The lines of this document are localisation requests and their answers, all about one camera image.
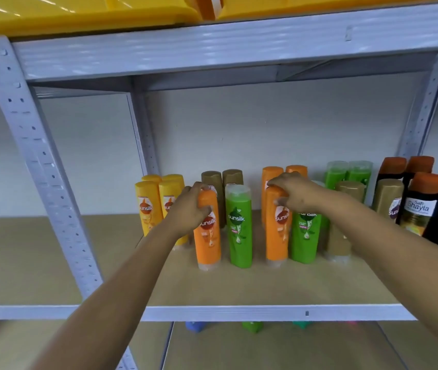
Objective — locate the blue bottle cap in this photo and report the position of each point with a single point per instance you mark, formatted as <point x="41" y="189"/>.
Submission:
<point x="196" y="326"/>

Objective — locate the person's right forearm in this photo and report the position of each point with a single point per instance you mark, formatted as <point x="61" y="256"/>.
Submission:
<point x="408" y="258"/>

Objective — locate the orange plastic bin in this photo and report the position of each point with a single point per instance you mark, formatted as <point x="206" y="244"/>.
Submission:
<point x="205" y="6"/>

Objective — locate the yellow shampoo bottle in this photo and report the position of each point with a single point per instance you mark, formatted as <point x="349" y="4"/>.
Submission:
<point x="147" y="208"/>
<point x="174" y="177"/>
<point x="151" y="177"/>
<point x="168" y="196"/>

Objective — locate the teal bottle cap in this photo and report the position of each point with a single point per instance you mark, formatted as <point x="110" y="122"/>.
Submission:
<point x="302" y="324"/>

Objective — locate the green shampoo bottle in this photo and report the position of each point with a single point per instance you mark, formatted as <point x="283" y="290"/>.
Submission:
<point x="305" y="242"/>
<point x="239" y="231"/>

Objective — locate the yellow plastic bin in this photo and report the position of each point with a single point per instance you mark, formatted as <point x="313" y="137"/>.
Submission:
<point x="319" y="3"/>
<point x="68" y="13"/>

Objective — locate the translucent green bottle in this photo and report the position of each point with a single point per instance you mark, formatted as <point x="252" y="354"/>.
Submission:
<point x="336" y="175"/>
<point x="359" y="173"/>

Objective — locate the gold shampoo bottle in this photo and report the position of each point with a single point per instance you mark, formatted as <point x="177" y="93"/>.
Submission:
<point x="212" y="179"/>
<point x="352" y="190"/>
<point x="233" y="176"/>
<point x="386" y="196"/>

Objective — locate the person's right fingers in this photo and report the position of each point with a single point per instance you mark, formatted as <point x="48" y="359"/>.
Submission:
<point x="278" y="183"/>

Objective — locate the black bottle with orange cap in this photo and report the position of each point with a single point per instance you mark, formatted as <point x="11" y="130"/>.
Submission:
<point x="392" y="166"/>
<point x="423" y="211"/>
<point x="420" y="164"/>

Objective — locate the green bottle cap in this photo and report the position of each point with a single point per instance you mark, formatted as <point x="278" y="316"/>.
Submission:
<point x="252" y="326"/>

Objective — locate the person's left fingers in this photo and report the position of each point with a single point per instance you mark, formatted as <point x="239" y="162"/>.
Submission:
<point x="202" y="194"/>

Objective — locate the orange shampoo bottle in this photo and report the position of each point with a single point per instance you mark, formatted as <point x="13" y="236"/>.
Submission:
<point x="273" y="173"/>
<point x="277" y="240"/>
<point x="207" y="244"/>
<point x="297" y="170"/>

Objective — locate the white metal shelf rack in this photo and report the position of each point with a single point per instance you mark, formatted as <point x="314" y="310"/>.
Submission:
<point x="203" y="46"/>

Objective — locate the person's left hand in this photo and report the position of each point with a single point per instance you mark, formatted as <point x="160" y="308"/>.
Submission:
<point x="186" y="211"/>

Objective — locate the person's left forearm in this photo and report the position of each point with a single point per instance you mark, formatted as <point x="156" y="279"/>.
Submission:
<point x="111" y="304"/>

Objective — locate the person's right hand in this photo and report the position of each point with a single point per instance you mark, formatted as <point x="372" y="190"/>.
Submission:
<point x="305" y="194"/>

